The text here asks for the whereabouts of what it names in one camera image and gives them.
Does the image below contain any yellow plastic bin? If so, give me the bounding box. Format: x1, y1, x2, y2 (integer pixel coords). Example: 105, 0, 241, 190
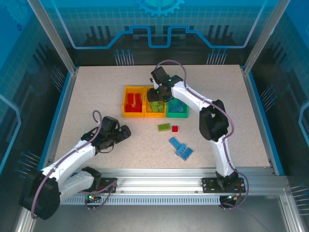
122, 86, 147, 118
144, 86, 167, 118

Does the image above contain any small black controller board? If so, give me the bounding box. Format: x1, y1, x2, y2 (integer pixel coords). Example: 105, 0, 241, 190
85, 193, 102, 203
220, 194, 242, 205

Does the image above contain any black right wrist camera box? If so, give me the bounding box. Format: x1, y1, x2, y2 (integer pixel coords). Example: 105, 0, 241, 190
149, 67, 170, 85

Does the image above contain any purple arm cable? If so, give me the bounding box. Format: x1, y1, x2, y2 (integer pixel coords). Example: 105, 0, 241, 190
30, 110, 117, 220
155, 59, 250, 210

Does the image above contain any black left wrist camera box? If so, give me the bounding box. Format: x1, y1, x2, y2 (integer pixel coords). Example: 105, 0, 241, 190
100, 116, 120, 136

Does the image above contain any aluminium mounting rail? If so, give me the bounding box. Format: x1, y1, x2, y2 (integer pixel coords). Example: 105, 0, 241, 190
72, 167, 290, 197

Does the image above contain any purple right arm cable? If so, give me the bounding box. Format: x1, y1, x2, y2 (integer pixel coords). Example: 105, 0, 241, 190
155, 59, 250, 210

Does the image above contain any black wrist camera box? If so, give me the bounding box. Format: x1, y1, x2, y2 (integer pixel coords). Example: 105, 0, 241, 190
100, 116, 120, 136
149, 67, 170, 85

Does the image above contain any green plastic bin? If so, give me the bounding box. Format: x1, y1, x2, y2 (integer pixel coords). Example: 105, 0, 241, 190
165, 98, 189, 118

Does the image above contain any aluminium table side rail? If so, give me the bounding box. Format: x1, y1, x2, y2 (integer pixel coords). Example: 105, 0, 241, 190
240, 64, 286, 176
38, 68, 79, 170

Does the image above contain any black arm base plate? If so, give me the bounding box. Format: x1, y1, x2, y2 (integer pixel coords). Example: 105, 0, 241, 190
201, 176, 245, 194
93, 177, 118, 194

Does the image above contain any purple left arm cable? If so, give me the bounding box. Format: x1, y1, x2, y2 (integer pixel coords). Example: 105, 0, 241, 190
30, 110, 117, 220

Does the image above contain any aluminium frame post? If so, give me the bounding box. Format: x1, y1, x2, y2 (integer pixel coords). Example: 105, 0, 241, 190
26, 0, 79, 75
242, 0, 293, 75

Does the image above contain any slotted grey cable duct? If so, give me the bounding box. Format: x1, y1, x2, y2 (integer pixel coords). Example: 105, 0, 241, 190
59, 195, 223, 206

